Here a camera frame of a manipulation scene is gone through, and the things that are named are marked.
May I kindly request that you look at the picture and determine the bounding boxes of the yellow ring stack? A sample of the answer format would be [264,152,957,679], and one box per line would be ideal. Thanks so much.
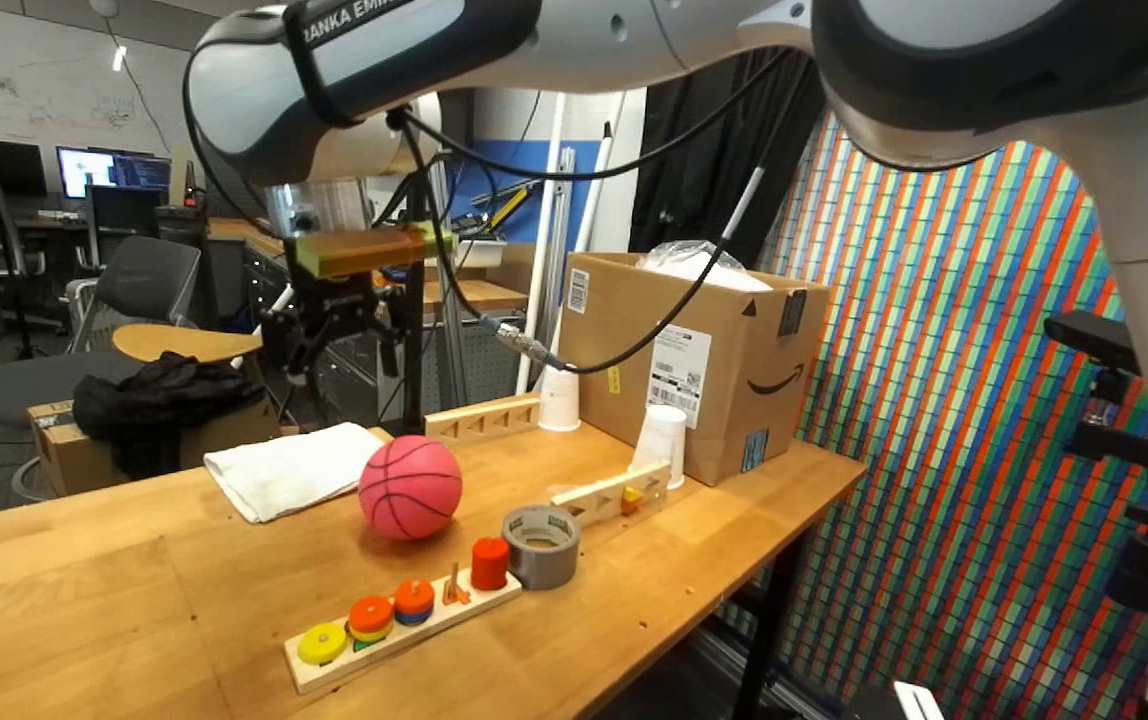
[294,626,349,670]

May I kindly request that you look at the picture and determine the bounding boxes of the brown cardboard box on floor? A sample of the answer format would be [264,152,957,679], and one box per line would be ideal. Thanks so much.
[28,399,281,496]

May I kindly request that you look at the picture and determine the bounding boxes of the large cardboard shipping box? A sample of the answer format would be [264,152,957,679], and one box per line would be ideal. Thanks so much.
[559,252,833,484]

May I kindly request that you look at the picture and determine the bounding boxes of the black bag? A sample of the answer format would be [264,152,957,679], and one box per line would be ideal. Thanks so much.
[71,351,261,480]

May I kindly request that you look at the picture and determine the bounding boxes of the computer monitor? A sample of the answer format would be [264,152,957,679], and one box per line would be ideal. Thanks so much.
[54,144,173,201]

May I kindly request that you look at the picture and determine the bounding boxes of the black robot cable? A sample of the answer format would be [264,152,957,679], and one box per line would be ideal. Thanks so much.
[389,51,802,379]

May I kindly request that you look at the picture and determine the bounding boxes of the white folded towel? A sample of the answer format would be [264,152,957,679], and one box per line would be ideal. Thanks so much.
[204,423,385,525]

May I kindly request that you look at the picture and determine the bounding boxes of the orange green ring stack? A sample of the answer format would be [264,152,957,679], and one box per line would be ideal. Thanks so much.
[343,595,392,650]

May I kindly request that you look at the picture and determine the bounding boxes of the far wooden block rail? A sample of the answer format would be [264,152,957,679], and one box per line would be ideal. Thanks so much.
[422,397,537,444]

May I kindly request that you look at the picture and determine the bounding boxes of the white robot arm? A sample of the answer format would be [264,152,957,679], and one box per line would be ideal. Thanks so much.
[178,0,1148,706]

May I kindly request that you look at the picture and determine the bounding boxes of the white plastic cup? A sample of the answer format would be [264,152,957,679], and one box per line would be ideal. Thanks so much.
[537,368,581,431]
[631,406,688,489]

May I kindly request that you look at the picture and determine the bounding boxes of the orange blue ring stack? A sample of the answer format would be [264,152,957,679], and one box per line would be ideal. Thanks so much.
[392,579,435,626]

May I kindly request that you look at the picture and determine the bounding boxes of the black office chair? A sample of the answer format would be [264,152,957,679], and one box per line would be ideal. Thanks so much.
[66,237,198,347]

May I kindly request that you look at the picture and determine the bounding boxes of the far white plastic cup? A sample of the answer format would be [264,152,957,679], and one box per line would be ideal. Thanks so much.
[537,368,581,431]

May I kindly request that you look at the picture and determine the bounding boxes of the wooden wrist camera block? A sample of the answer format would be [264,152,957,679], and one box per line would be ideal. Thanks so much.
[294,229,427,280]

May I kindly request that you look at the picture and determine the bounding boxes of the grey duct tape roll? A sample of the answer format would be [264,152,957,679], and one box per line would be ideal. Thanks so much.
[500,504,581,591]

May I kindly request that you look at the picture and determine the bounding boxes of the red ring stack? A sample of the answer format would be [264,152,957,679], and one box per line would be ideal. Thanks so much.
[471,535,509,591]

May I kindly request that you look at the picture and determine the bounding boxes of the pink basketball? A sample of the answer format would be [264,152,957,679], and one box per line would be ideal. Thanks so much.
[360,435,463,539]

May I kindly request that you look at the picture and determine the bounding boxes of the wooden ring stacker board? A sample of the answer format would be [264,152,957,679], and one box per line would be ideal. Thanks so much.
[283,569,522,695]

